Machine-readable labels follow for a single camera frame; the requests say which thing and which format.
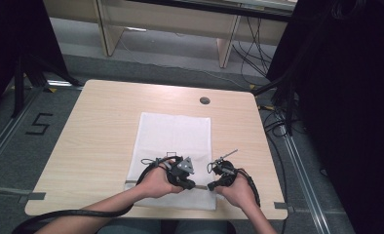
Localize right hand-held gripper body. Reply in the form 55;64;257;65
207;148;240;187

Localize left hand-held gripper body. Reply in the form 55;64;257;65
165;155;196;188

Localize white towel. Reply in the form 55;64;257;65
124;111;218;212

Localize person's right hand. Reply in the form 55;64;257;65
214;175;256;210

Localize person's left hand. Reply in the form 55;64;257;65
135;160;184;200

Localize black metal stand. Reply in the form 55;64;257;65
251;72;299;137
11;54;83;119

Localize black curtain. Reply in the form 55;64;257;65
0;0;69;113
266;0;384;234

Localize light wooden desk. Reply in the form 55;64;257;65
43;0;299;69

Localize gray floor strip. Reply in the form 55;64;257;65
0;184;47;205

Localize black floor cables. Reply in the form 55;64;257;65
258;102;306;139

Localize metal floor rail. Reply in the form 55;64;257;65
278;125;332;234
0;85;49;177

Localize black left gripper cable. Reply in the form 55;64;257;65
11;155;183;234

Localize hanging black cables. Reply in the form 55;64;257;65
232;15;276;86

